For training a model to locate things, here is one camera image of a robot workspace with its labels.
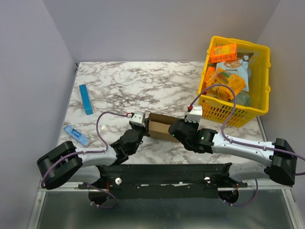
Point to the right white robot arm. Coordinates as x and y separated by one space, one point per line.
274 160

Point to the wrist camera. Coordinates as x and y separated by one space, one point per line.
194 114
138 119

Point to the small blue box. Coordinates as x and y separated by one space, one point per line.
76 135

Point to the small orange packet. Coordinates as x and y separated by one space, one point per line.
209 71

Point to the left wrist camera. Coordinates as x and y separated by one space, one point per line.
138 119

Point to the orange mango snack bag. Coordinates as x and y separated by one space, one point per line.
220 76

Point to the orange snack box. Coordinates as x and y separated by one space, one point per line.
223 53

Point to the light blue snack bag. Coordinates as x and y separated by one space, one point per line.
238 67

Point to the green textured pouch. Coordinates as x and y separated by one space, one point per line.
244 99

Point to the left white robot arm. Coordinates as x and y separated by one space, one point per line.
67 163

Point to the brown cardboard box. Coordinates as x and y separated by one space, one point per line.
158 126

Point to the long blue box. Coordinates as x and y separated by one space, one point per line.
85 99

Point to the yellow plastic basket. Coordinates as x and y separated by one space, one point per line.
259 89

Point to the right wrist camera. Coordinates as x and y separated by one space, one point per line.
194 114

